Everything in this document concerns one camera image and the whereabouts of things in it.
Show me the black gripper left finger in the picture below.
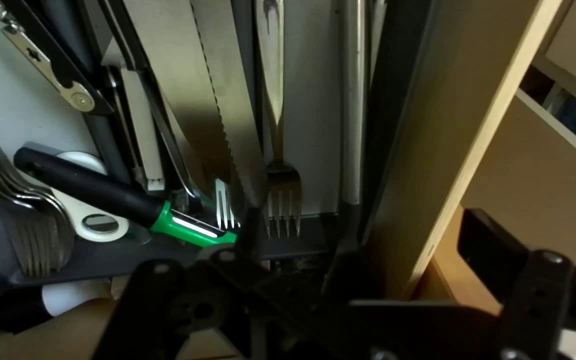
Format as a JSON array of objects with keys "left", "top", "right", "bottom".
[{"left": 92, "top": 247, "right": 281, "bottom": 360}]

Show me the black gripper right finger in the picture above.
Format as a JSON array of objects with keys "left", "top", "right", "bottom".
[{"left": 355, "top": 207, "right": 576, "bottom": 360}]

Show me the open wooden drawer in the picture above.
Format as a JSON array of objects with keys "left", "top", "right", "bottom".
[{"left": 367, "top": 0, "right": 576, "bottom": 309}]

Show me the green black peeler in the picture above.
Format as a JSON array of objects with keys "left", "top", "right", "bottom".
[{"left": 13, "top": 147, "right": 238, "bottom": 247}]

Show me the metal fork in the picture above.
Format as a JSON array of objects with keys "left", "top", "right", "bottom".
[{"left": 254, "top": 0, "right": 302, "bottom": 237}]

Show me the grey cutlery tray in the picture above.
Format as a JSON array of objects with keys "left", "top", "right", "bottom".
[{"left": 0, "top": 0, "right": 436, "bottom": 288}]

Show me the serrated bread knife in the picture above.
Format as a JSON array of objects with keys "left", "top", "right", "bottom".
[{"left": 122, "top": 0, "right": 270, "bottom": 207}]

